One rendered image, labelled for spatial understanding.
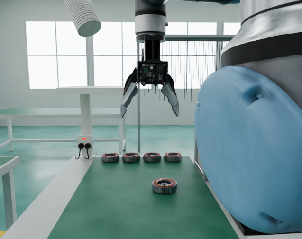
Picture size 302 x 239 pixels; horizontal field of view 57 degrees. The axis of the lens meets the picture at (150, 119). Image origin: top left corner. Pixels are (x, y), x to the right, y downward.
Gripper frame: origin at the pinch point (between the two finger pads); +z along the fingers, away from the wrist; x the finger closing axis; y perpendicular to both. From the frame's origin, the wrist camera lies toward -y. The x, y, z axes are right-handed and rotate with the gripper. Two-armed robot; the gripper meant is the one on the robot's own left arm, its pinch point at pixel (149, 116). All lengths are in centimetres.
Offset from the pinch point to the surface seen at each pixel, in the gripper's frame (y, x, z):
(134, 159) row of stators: -91, 0, 38
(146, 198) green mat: -39, 3, 40
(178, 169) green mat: -76, 24, 40
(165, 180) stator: -51, 13, 37
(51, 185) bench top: -59, -41, 40
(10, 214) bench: -105, -80, 76
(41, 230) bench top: -19, -34, 40
